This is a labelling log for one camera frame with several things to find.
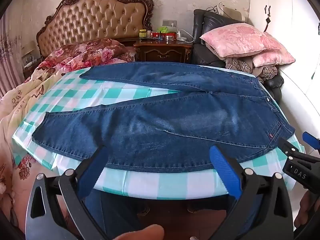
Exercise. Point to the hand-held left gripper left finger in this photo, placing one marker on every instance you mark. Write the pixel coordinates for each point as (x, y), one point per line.
(91, 172)

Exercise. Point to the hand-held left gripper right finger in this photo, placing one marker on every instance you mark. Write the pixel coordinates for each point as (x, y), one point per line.
(223, 170)

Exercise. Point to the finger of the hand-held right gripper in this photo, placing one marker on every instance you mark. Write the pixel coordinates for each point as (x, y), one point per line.
(307, 137)
(287, 148)

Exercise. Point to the blue denim pants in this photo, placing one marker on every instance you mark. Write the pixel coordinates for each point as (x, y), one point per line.
(162, 130)

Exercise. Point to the person's right hand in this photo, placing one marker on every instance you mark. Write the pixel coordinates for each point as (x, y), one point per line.
(303, 210)

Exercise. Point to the person's left hand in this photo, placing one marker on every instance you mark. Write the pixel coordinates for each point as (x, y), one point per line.
(142, 233)

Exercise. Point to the person's left leg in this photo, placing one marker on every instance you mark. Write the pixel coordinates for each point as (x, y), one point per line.
(100, 210)

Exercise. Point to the green white checked tablecloth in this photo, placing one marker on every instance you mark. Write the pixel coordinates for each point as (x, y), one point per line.
(75, 97)

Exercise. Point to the small pink pillow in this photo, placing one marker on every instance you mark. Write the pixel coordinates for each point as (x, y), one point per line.
(275, 57)

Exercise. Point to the plaid brown cushion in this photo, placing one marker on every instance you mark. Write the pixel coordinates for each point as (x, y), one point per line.
(237, 65)

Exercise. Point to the beige floral bedsheet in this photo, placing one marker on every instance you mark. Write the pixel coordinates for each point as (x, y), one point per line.
(15, 100)

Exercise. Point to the black leather armchair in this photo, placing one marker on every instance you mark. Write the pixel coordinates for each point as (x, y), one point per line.
(200, 52)

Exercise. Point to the red pink floral quilt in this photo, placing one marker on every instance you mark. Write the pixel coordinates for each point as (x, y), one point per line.
(100, 52)

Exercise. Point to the large pink floral pillow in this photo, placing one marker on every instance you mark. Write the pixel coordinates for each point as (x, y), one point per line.
(237, 37)

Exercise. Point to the dark wooden nightstand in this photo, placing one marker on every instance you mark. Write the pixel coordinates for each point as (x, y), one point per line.
(162, 52)

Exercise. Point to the framed picture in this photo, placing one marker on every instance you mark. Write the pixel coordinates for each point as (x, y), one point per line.
(31, 53)

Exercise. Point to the white wardrobe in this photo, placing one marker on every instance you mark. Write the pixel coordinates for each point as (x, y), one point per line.
(287, 5)

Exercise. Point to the pink patterned curtain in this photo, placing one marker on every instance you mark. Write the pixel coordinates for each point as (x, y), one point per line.
(7, 55)

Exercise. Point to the yellow jar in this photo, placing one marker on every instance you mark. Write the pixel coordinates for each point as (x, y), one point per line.
(143, 33)

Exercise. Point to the tufted beige carved headboard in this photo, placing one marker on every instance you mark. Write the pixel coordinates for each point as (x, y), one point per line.
(95, 20)

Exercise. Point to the green cloth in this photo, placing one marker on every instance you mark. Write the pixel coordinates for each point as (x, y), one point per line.
(163, 29)

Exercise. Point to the white wall outlet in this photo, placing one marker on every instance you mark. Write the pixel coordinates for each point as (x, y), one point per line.
(169, 23)

